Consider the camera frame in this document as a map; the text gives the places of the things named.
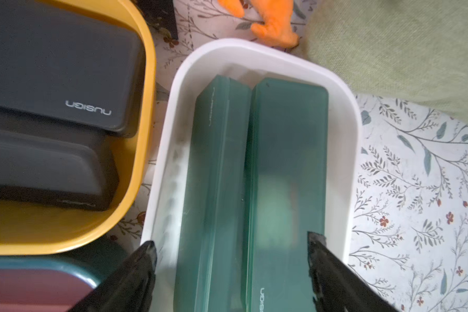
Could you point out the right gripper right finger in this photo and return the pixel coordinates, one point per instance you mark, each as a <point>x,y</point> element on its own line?
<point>335,286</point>

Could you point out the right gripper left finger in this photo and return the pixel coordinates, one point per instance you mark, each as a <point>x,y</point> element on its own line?
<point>129,288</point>

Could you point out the green pencil case front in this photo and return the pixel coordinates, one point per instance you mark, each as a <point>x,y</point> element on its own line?
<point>213,204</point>

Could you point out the green pencil case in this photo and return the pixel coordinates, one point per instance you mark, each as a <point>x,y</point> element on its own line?
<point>213,204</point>
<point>285,188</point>

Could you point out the pink pencil case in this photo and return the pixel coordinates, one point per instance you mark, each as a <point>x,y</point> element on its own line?
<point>40,290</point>

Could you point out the black pencil case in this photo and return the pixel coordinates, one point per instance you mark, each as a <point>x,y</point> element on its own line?
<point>53,162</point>
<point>63,64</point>

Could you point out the teal storage box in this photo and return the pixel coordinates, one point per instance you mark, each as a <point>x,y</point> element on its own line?
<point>92,263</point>

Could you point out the yellow storage box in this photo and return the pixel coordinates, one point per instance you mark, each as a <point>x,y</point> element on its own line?
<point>34,229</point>

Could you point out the white storage box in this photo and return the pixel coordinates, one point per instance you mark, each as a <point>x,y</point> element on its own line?
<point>248,63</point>

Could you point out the green cushion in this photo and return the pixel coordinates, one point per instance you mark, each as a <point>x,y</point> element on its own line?
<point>410,50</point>

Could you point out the orange fish plush toy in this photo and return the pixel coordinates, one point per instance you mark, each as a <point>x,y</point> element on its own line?
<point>276,29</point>

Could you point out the floral dark fabric pouch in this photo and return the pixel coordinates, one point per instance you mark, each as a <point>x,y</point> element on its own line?
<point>160,15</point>

